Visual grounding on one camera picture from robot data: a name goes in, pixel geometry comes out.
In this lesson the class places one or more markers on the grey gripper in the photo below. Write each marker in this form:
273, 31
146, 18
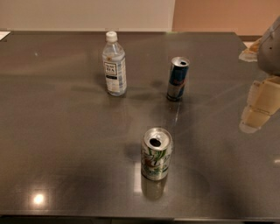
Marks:
270, 55

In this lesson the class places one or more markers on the blue silver energy drink can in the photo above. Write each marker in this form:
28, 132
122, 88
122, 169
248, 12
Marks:
178, 77

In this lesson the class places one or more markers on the green silver 7up can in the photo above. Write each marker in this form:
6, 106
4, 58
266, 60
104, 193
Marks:
156, 153

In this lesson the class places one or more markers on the clear plastic water bottle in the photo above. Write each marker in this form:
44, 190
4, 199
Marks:
113, 57

